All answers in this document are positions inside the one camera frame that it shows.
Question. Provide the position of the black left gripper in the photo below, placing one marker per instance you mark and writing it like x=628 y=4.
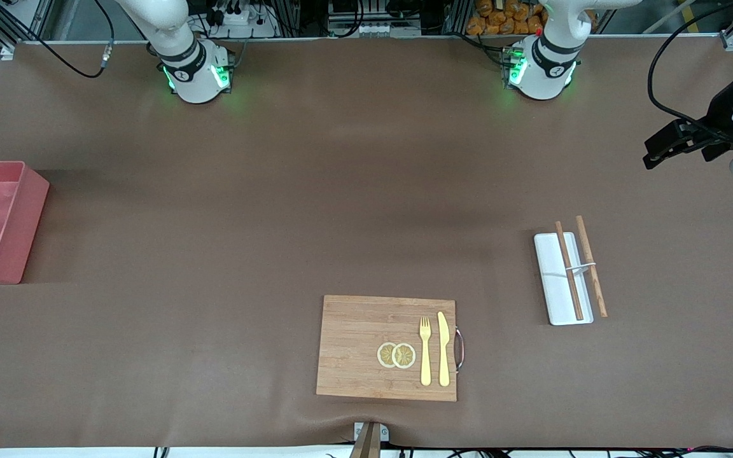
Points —
x=721 y=114

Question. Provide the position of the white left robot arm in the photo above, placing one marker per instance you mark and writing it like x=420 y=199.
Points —
x=541 y=76

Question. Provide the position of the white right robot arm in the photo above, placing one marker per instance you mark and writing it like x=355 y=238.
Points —
x=191 y=76

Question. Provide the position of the white chopstick band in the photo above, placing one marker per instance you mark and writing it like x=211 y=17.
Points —
x=579 y=268

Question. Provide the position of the white rectangular tray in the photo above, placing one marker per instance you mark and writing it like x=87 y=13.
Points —
x=554 y=286

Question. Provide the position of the orange snack bag pile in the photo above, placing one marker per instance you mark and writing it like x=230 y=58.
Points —
x=506 y=19

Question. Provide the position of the yellow plastic knife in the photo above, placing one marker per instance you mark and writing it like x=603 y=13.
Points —
x=444 y=356

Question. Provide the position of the yellow plastic fork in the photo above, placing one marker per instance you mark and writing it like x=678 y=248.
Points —
x=425 y=362

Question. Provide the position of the lemon slice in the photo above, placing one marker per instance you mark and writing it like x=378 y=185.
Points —
x=404 y=356
x=384 y=355

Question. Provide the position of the bamboo cutting board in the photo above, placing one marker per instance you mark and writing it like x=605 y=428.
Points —
x=354 y=343

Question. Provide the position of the white power strip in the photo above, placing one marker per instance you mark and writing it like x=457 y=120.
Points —
x=239 y=18

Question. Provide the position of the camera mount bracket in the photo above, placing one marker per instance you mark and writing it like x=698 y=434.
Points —
x=366 y=445

